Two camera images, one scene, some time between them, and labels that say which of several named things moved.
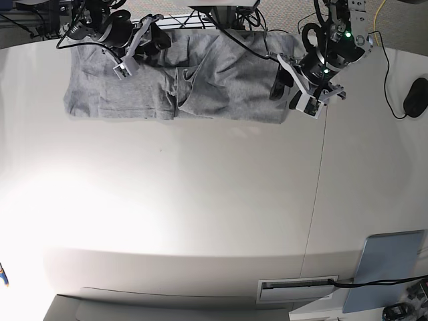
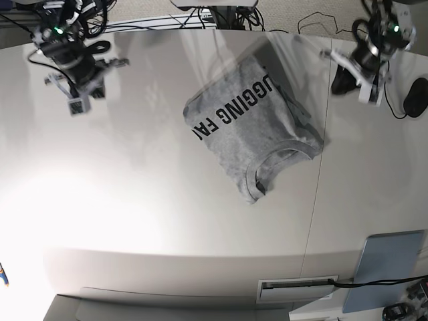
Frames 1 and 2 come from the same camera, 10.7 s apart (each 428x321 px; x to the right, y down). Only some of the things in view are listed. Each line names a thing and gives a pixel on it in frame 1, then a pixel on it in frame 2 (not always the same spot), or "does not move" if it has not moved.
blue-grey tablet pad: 387,256 does not move
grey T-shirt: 223,75 → 253,127
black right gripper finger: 283,78 → 344,81
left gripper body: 140,36 → 89,80
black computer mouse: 416,101 does not move
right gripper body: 322,90 → 362,65
